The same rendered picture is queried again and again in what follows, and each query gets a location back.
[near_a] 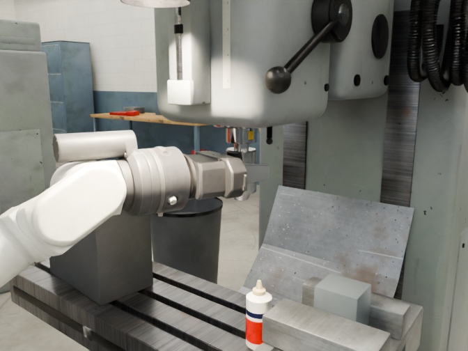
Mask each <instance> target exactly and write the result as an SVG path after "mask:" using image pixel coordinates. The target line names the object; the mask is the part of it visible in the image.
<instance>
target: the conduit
mask: <svg viewBox="0 0 468 351"><path fill-rule="evenodd" d="M440 1H441V0H411V8H410V9H411V10H410V18H409V19H410V21H409V22H410V23H409V29H408V30H409V31H408V33H409V34H408V38H409V39H408V42H407V43H408V45H407V46H408V47H407V48H408V50H407V71H408V75H409V78H410V79H411V80H412V81H414V82H422V81H424V80H425V79H427V78H428V81H429V83H430V85H431V86H432V88H433V89H434V90H436V91H437V92H444V91H446V90H447V89H448V88H449V86H450V85H451V83H452V84H453V85H455V86H461V85H463V84H464V87H465V90H466V92H468V30H467V33H465V32H466V30H465V29H466V21H465V20H466V14H467V13H466V12H467V10H466V9H467V0H451V2H450V3H451V4H450V11H449V12H450V13H449V21H448V28H447V29H448V30H447V31H448V32H447V35H446V36H447V37H446V42H445V43H446V44H445V49H444V55H443V59H442V66H441V67H440V64H439V55H440V52H441V48H442V43H443V42H442V41H443V39H442V38H443V35H444V34H443V33H444V32H443V30H444V24H436V23H437V15H438V14H437V13H438V10H439V2H440ZM466 34H467V36H465V35H466ZM465 38H466V39H465ZM465 41H466V42H465ZM421 48H422V49H421ZM421 50H423V51H422V52H423V60H424V62H423V63H422V65H421V53H422V52H421Z"/></svg>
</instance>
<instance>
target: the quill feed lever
mask: <svg viewBox="0 0 468 351"><path fill-rule="evenodd" d="M311 20H312V26H313V30H314V33H315V34H314V36H313V37H312V38H311V39H310V40H309V41H308V42H307V43H306V44H305V45H304V46H303V47H302V48H301V49H300V50H299V51H298V52H297V53H296V54H295V55H294V56H293V57H292V58H291V59H290V60H289V62H287V63H286V64H285V65H284V66H283V67H281V66H276V67H273V68H270V69H269V70H268V71H267V73H266V75H265V86H266V88H267V89H268V90H269V91H270V92H272V93H276V94H280V93H284V92H285V91H287V90H288V89H289V87H290V85H291V75H290V74H291V73H292V72H293V71H294V70H295V69H296V68H297V67H298V66H299V64H300V63H301V62H302V61H303V60H304V59H305V58H306V57H307V56H308V55H309V54H310V53H311V52H312V51H313V50H314V49H315V48H316V47H317V45H318V44H319V43H320V42H322V43H333V42H343V41H344V40H345V38H346V37H347V36H348V34H349V32H350V29H351V26H352V3H351V0H314V2H313V6H312V12H311Z"/></svg>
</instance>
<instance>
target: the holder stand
mask: <svg viewBox="0 0 468 351"><path fill-rule="evenodd" d="M49 263H50V270H51V272H53V273H54V274H55V275H57V276H59V277H60V278H61V279H63V280H64V281H66V282H67V283H69V284H70V285H71V286H73V287H74V288H76V289H77V290H78V291H80V292H81V293H83V294H85V296H87V297H89V298H90V299H92V300H93V301H94V302H96V303H97V304H99V305H100V306H102V305H104V304H107V303H109V302H112V301H114V300H117V299H120V298H121V297H124V296H127V295H130V294H132V293H135V292H137V291H140V290H143V289H144V288H147V287H150V286H152V285H153V261H152V244H151V227H150V214H148V215H144V216H139V217H133V216H131V215H130V214H128V213H127V212H126V211H125V210H121V213H120V214H117V215H113V216H111V217H110V218H108V220H106V221H105V222H104V223H102V224H101V225H99V226H98V227H97V228H96V229H95V230H93V231H92V232H91V233H89V234H88V235H87V236H86V237H84V238H83V239H82V240H80V241H78V243H76V244H75V245H74V246H72V247H71V248H70V249H68V250H67V251H66V252H65V253H63V254H61V255H58V256H51V257H50V258H49Z"/></svg>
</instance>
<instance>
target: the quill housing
mask: <svg viewBox="0 0 468 351"><path fill-rule="evenodd" d="M313 2H314V0H210V103H209V104H198V105H177V104H169V103H168V85H167V81H168V80H170V74H169V30H168V8H154V18H155V55H156V74H157V104H158V109H159V111H160V113H161V115H163V117H165V118H166V119H168V120H171V121H173V122H181V123H198V124H207V125H224V126H233V127H250V128H262V127H271V126H277V125H286V124H291V123H300V122H305V121H310V120H315V119H317V118H319V117H321V115H323V114H324V112H325V110H326V108H327V101H328V90H329V54H330V43H322V42H320V43H319V44H318V45H317V47H316V48H315V49H314V50H313V51H312V52H311V53H310V54H309V55H308V56H307V57H306V58H305V59H304V60H303V61H302V62H301V63H300V64H299V66H298V67H297V68H296V69H295V70H294V71H293V72H292V73H291V74H290V75H291V85H290V87H289V89H288V90H287V91H285V92H284V93H280V94H276V93H272V92H270V91H269V90H268V89H267V88H266V86H265V75H266V73H267V71H268V70H269V69H270V68H273V67H276V66H281V67H283V66H284V65H285V64H286V63H287V62H289V60H290V59H291V58H292V57H293V56H294V55H295V54H296V53H297V52H298V51H299V50H300V49H301V48H302V47H303V46H304V45H305V44H306V43H307V42H308V41H309V40H310V39H311V38H312V37H313V36H314V34H315V33H314V30H313V26H312V20H311V12H312V6H313Z"/></svg>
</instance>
